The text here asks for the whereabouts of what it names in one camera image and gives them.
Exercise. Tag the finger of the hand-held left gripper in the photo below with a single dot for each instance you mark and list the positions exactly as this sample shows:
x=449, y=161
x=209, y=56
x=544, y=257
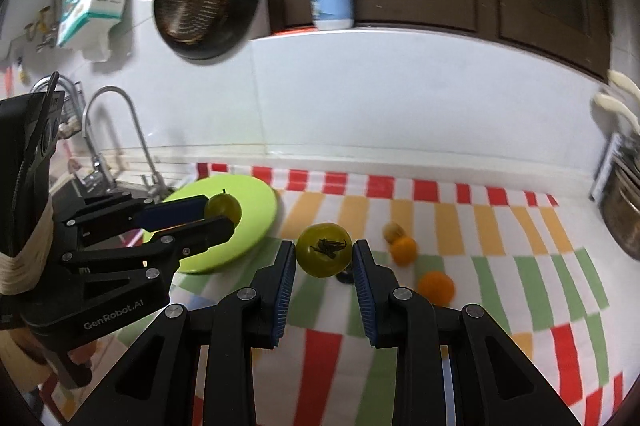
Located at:
x=200, y=241
x=170, y=212

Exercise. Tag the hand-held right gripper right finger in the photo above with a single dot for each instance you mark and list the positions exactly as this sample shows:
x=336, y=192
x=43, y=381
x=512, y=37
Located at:
x=362, y=296

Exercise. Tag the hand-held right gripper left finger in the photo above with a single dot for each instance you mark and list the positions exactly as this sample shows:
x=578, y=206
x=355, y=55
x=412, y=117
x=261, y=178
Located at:
x=282, y=296

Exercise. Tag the green tomato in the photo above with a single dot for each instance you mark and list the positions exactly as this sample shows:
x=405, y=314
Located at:
x=320, y=262
x=225, y=205

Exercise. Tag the lime green plate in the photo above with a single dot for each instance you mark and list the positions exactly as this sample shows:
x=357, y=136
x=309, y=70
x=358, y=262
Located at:
x=252, y=206

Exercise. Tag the tan longan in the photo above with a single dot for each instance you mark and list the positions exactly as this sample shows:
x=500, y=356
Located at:
x=392, y=231

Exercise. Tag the large orange tangerine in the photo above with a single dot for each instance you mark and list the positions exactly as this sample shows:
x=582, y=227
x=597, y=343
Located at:
x=436, y=287

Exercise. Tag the person's left hand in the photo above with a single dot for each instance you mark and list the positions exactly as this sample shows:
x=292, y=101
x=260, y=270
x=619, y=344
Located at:
x=25, y=356

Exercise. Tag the thin gooseneck faucet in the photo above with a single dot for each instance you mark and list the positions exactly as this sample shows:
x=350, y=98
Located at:
x=156, y=186

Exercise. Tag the steel sink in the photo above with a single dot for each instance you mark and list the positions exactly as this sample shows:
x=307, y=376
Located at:
x=65, y=193

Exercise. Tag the large chrome faucet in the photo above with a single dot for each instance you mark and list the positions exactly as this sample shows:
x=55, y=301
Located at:
x=98, y=166

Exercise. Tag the white tissue sheet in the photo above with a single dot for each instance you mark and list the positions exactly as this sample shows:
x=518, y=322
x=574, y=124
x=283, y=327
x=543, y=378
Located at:
x=102, y=45

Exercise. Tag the striped checkered tablecloth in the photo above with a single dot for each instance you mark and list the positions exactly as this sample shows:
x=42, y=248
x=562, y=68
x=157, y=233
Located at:
x=500, y=256

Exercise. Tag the steel pot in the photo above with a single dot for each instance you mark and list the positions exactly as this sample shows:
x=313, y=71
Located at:
x=622, y=216

